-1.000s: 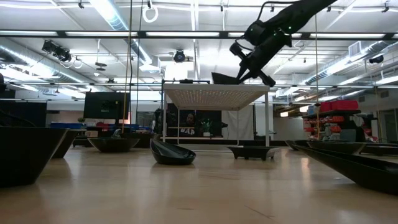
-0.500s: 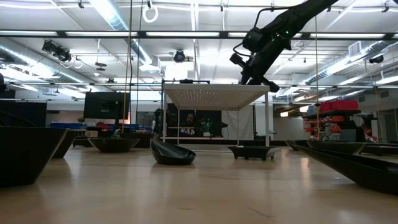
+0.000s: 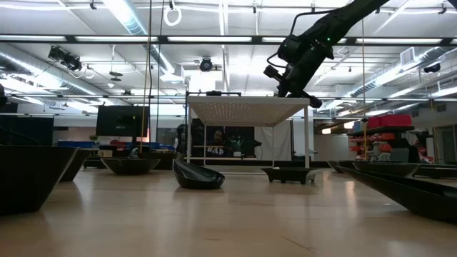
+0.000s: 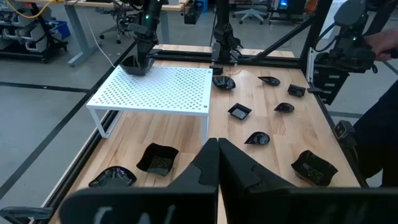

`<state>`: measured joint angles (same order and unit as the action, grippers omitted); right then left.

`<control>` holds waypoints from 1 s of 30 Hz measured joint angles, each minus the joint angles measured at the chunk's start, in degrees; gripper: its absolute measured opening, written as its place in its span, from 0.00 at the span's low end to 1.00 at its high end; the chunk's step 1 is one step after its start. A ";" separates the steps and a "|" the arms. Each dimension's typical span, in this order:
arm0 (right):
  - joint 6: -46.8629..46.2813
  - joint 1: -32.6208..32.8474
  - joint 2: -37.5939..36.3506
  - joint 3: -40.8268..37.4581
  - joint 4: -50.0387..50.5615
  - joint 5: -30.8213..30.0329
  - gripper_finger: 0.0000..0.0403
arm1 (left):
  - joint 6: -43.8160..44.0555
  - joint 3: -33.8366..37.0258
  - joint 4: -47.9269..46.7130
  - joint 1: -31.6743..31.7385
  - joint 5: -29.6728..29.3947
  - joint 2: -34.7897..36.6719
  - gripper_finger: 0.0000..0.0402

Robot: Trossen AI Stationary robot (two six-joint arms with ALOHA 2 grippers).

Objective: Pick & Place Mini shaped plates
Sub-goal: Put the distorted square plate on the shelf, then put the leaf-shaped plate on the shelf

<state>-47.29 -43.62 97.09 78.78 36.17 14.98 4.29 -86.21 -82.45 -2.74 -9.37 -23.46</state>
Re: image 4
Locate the black box under desk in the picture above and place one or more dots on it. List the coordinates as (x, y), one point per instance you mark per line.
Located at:
(193, 14)

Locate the grey office chair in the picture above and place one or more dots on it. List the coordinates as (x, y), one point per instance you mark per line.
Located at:
(109, 30)
(250, 13)

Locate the small table-level camera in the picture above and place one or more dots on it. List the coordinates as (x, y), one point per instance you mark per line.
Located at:
(343, 130)

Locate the black equipment rack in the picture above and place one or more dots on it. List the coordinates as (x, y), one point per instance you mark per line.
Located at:
(293, 9)

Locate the black rounded wavy plate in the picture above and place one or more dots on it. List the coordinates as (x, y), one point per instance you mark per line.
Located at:
(224, 82)
(113, 177)

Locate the black aluminium frame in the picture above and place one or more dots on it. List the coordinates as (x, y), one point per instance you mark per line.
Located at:
(267, 61)

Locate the black teardrop plate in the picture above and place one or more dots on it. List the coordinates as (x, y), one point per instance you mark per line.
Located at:
(285, 107)
(271, 81)
(259, 138)

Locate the white bracket strip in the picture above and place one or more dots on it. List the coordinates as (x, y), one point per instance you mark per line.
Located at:
(310, 65)

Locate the black square wavy bowl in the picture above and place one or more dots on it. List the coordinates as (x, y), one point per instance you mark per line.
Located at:
(157, 160)
(132, 69)

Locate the black shelf with grey bins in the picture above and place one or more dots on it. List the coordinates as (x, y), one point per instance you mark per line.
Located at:
(35, 45)

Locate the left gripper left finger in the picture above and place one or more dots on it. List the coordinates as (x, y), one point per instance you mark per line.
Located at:
(199, 174)

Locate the black leader arm base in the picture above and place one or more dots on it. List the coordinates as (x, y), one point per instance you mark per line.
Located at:
(329, 88)

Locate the black table clamp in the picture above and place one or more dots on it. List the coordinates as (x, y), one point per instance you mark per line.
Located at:
(314, 90)
(25, 214)

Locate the white perforated metal shelf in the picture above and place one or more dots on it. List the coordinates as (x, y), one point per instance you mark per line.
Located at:
(149, 104)

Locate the large black square wavy plate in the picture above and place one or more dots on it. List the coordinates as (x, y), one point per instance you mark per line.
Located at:
(314, 169)

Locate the small black square plate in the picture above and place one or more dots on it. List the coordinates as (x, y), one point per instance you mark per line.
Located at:
(239, 111)
(216, 70)
(296, 90)

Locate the orange object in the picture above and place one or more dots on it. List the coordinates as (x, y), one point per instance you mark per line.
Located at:
(311, 6)

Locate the blue plastic bin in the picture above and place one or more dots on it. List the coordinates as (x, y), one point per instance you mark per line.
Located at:
(61, 28)

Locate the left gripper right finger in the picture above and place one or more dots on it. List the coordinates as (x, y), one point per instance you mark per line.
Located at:
(242, 174)

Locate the person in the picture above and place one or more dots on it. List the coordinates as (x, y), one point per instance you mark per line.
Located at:
(382, 140)

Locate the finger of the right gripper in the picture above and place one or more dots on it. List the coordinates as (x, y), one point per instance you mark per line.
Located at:
(142, 57)
(150, 56)

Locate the person's hand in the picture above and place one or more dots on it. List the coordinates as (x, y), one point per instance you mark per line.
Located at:
(382, 43)

